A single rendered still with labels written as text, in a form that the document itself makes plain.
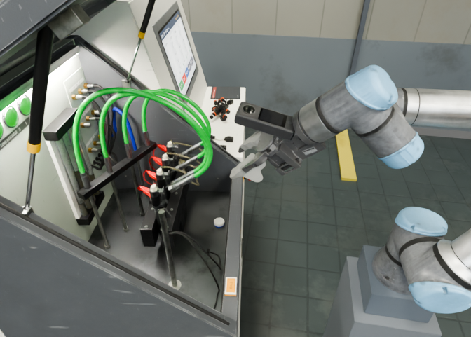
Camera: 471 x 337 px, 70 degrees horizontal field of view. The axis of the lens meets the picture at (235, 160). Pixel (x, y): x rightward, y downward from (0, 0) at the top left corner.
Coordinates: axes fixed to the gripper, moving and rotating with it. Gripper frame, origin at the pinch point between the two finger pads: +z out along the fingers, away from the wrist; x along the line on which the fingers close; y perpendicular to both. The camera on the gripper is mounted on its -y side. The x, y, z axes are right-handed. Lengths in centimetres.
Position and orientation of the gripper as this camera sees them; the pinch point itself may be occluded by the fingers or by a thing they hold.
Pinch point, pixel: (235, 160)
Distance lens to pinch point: 75.7
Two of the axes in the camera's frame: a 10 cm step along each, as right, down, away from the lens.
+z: -6.3, 3.9, 6.8
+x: 2.4, -7.3, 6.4
